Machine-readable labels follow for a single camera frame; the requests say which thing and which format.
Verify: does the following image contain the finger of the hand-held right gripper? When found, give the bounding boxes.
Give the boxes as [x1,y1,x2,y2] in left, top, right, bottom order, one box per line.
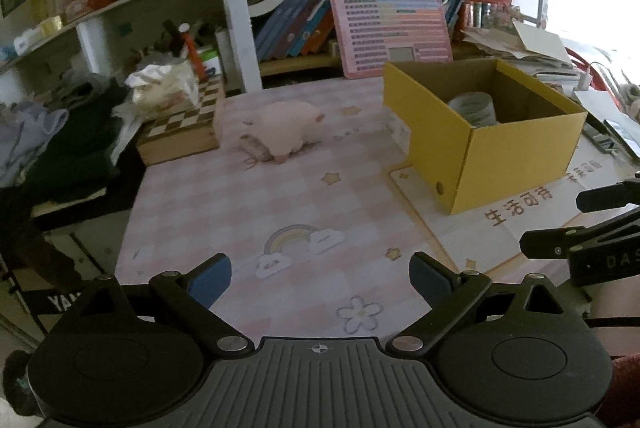
[576,177,640,214]
[519,210,640,260]

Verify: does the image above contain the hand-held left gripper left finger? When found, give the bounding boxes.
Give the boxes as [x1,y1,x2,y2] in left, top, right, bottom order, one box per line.
[74,252,254,357]

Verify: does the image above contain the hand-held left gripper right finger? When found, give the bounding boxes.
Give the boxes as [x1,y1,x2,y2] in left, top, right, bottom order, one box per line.
[387,251,583,355]

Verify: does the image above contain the yellow cardboard box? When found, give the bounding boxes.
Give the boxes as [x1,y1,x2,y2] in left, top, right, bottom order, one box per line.
[382,58,589,216]

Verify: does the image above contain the grey roll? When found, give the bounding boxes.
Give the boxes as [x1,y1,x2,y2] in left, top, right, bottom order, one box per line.
[447,92,501,128]

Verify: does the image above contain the white printed desk mat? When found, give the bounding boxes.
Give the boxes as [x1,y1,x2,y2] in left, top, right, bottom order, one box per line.
[389,143,640,275]

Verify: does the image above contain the pink checked table mat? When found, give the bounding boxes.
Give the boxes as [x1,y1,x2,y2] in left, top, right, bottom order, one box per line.
[115,78,452,340]

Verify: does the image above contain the person's dark red garment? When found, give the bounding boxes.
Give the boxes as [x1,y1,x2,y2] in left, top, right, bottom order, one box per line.
[596,354,640,428]

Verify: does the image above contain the wooden chessboard box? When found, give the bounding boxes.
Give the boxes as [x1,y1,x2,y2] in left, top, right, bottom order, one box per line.
[136,76,227,167]

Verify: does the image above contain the black bag white letters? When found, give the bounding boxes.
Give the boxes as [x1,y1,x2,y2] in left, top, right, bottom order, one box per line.
[22,285,87,326]

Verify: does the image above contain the pink plush pig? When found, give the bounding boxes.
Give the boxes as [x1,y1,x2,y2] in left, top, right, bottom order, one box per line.
[242,102,325,162]

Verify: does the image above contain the pile of papers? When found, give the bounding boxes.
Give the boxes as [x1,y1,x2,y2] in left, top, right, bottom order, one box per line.
[460,19,582,83]

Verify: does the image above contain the pile of clothes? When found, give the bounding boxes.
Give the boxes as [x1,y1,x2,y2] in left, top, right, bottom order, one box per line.
[0,73,147,211]

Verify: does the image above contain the tissue pack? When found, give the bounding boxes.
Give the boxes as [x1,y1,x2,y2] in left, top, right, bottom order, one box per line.
[124,60,201,120]

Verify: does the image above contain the green white box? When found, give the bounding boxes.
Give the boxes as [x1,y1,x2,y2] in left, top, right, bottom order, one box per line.
[197,46,224,78]

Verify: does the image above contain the red tube white cap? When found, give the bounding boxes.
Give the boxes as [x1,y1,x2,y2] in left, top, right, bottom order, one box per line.
[178,23,204,82]

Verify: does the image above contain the pink learning board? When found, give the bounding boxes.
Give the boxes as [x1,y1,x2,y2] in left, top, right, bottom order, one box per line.
[330,0,455,80]

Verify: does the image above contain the row of books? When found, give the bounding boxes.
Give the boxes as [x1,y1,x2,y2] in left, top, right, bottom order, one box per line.
[250,0,517,62]

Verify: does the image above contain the white shelf unit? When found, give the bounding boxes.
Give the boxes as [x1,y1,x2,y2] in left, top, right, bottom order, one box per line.
[0,0,547,95]

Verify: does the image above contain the white charger cable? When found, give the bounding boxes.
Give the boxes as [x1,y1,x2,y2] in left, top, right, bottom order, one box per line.
[576,60,597,92]

